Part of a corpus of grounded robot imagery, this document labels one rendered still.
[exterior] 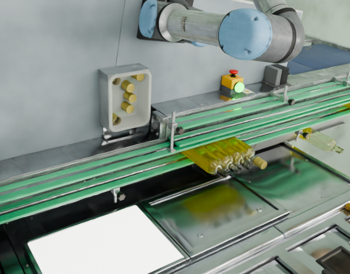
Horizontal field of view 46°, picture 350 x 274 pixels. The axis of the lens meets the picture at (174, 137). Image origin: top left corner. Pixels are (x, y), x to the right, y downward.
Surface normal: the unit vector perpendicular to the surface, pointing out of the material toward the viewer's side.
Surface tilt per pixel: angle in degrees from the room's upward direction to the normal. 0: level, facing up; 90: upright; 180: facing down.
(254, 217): 90
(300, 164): 90
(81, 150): 90
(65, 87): 0
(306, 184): 90
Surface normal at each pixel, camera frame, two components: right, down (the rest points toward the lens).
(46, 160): 0.06, -0.88
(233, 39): -0.73, 0.07
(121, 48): 0.56, 0.41
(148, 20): -0.88, -0.02
